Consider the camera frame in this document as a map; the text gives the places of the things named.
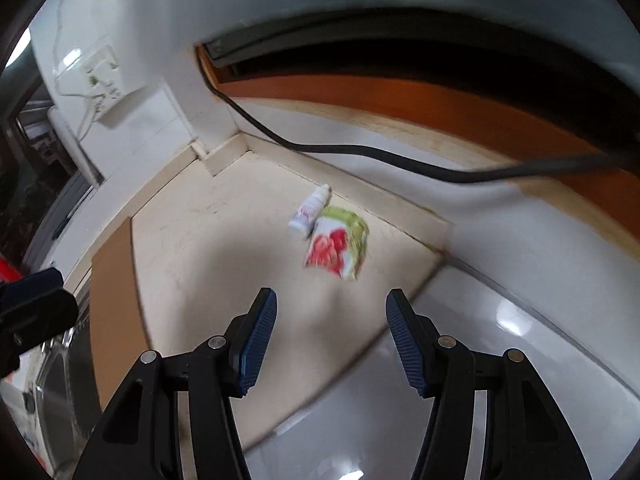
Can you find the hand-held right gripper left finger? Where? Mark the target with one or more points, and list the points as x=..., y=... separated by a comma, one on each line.
x=255, y=342

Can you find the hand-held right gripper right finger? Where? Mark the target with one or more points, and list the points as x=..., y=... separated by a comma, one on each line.
x=407, y=342

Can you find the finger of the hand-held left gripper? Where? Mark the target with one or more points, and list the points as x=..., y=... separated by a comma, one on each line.
x=40, y=282

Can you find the red foil packet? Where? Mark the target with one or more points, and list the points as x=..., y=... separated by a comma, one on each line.
x=9, y=270

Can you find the green and red snack packet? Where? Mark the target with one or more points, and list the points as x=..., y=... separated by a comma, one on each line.
x=337, y=242

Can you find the brown cardboard sheet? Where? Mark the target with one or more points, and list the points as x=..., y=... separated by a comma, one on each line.
x=117, y=310

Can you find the grey framed window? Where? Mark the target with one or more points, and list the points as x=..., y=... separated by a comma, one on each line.
x=30, y=185

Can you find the stainless steel sink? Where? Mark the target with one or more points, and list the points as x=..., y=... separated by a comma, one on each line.
x=60, y=410

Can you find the small white plastic bottle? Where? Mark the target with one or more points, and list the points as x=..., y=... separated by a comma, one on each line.
x=307, y=212

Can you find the white wall socket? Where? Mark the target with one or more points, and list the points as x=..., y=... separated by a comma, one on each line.
x=105, y=82

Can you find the brown wooden frame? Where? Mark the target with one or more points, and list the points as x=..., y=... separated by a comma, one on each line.
x=450, y=105

